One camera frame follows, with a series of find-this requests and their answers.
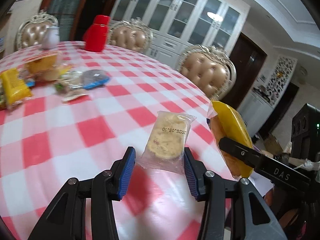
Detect large yellow bread package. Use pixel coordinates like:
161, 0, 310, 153
207, 100, 254, 179

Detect round biscuit clear wrapper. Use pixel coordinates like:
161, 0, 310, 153
138, 111, 196, 174

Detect white nut snack bag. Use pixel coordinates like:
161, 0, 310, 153
54, 70, 88, 102

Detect pink checkered tablecloth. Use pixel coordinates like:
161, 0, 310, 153
1, 41, 231, 239

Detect dark wooden door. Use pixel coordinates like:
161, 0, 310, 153
222, 33, 267, 109

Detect tufted chair right side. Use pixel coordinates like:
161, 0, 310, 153
176, 44, 236, 101

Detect blue clear snack bag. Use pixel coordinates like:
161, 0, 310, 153
81, 69, 110, 90

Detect clear bag yellow cakes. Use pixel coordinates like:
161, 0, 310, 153
23, 51, 74, 82

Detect white teapot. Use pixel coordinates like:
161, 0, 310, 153
42, 26, 60, 50

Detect white glass door cabinet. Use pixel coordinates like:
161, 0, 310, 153
111, 0, 250, 67

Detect red thermos jug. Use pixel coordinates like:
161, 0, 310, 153
82, 15, 110, 52

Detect tufted chair behind teapot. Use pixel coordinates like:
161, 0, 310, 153
15, 10, 59, 51

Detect tufted chair behind thermos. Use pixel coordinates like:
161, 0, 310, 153
107, 17, 153, 54

